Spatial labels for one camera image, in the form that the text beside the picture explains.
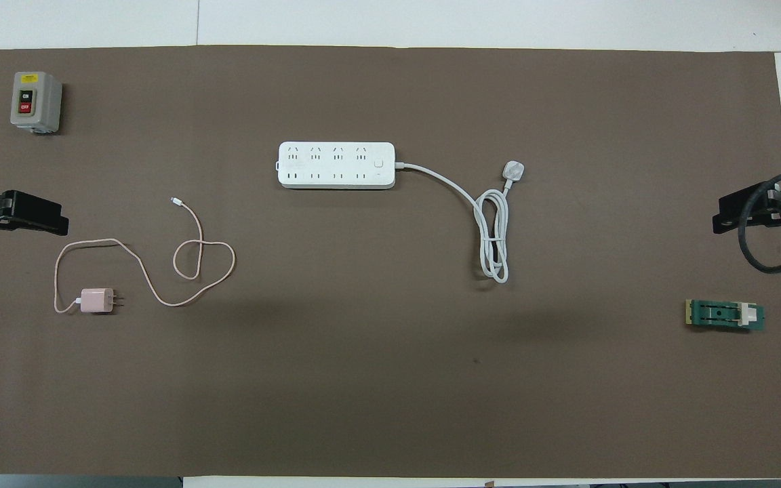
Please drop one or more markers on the pink charger adapter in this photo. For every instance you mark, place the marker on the pink charger adapter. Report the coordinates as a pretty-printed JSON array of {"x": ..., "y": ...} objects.
[{"x": 95, "y": 300}]

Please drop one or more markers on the white power strip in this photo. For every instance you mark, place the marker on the white power strip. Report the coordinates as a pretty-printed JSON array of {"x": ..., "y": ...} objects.
[{"x": 336, "y": 166}]

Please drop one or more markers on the brown table mat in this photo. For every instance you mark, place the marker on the brown table mat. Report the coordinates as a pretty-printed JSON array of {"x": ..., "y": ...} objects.
[{"x": 390, "y": 379}]

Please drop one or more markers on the green knife switch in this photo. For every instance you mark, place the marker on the green knife switch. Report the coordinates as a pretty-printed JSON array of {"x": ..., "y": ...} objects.
[{"x": 719, "y": 315}]

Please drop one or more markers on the grey on-off switch box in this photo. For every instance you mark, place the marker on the grey on-off switch box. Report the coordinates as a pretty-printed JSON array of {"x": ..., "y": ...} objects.
[{"x": 34, "y": 102}]

